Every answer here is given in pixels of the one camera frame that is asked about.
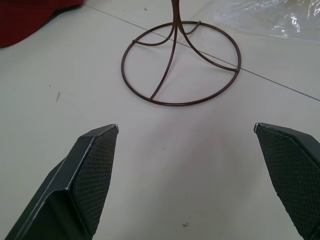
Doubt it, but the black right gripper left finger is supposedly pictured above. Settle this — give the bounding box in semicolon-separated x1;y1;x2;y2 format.
0;123;120;240

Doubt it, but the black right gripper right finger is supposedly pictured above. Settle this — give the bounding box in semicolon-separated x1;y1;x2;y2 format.
253;122;320;240

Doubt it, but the red cloth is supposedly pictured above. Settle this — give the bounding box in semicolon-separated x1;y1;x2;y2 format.
0;0;87;49

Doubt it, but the clear plastic bag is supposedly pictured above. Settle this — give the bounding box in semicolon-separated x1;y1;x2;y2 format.
214;0;320;42

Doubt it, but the brown wire stand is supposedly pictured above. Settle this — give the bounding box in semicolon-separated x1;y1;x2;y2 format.
120;0;243;106

